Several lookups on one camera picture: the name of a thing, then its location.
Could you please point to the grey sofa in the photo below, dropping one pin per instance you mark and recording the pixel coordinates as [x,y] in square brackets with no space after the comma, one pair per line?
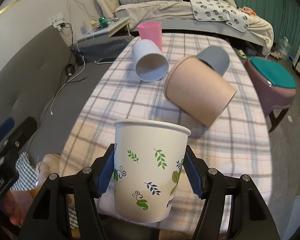
[51,82]

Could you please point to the brown kraft paper cup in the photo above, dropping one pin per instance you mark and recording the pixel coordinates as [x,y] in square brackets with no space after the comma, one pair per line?
[198,90]

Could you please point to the grey cup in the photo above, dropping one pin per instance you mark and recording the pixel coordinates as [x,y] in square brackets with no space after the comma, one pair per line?
[216,58]

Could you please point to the green can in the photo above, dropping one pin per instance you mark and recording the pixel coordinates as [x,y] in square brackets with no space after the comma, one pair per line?
[103,22]

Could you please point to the teal curtain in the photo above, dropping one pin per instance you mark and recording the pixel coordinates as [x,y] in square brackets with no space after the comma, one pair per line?
[283,15]

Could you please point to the white leaf-print paper cup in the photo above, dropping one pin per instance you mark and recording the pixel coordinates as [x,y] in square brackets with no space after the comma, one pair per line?
[148,161]

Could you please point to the white bedside table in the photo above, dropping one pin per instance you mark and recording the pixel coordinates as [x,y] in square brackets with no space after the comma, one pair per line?
[111,30]

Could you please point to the wall power socket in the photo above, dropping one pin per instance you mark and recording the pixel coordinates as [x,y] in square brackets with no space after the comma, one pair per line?
[56,20]

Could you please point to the patterned white quilt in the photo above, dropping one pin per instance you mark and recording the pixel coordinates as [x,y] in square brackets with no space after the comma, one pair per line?
[215,11]

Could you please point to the plaid blanket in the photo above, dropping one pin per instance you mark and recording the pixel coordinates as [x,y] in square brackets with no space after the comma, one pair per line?
[237,143]

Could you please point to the left hand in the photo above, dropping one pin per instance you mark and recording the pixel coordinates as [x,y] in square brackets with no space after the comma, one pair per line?
[16,205]

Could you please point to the pink plastic cup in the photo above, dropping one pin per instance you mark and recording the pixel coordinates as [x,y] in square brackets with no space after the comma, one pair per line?
[151,31]

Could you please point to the bed with beige sheets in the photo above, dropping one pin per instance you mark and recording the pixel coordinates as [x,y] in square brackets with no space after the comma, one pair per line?
[180,16]

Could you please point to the smartphone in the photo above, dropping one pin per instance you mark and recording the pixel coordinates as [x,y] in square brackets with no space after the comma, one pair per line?
[108,60]

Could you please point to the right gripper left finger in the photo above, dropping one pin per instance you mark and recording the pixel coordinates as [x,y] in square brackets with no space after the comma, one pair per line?
[48,216]

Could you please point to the purple stool teal cushion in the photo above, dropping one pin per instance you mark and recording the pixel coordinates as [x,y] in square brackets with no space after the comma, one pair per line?
[275,87]

